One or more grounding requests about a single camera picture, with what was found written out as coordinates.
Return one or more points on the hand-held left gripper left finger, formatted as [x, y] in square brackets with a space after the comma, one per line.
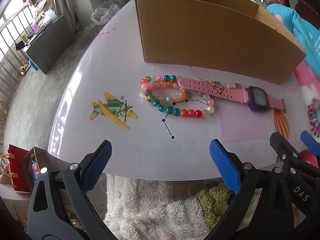
[100, 162]

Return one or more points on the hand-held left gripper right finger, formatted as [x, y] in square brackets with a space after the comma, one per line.
[225, 166]

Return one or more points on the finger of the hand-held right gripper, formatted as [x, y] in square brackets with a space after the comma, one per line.
[310, 140]
[277, 141]

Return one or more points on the silver comb clip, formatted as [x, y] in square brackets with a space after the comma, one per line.
[233, 86]
[203, 80]

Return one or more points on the gold butterfly pendant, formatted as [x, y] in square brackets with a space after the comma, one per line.
[219, 89]

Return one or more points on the brown cardboard box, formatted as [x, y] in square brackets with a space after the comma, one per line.
[200, 35]

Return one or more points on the green fluffy rug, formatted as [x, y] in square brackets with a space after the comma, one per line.
[215, 200]

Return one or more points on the pink floral quilt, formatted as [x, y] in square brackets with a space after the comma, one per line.
[310, 100]

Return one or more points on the brown paper bag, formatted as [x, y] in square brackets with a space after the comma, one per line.
[33, 160]

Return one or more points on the white fluffy rug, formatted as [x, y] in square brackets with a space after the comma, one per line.
[155, 212]

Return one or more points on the red gift bag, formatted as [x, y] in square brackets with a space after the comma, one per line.
[17, 170]

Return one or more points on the blue bottle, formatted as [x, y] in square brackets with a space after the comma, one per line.
[33, 65]

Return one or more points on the pair of beige shoes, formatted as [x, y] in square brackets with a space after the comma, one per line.
[23, 68]

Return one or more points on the blue quilt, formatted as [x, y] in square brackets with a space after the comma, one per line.
[292, 20]

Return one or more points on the dark cabinet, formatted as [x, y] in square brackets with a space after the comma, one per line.
[50, 47]

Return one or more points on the white plastic bag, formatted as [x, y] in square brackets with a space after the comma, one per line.
[102, 13]

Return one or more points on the metal window railing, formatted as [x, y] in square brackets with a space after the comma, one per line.
[10, 35]

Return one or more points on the grey curtain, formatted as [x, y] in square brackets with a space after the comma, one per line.
[66, 2]

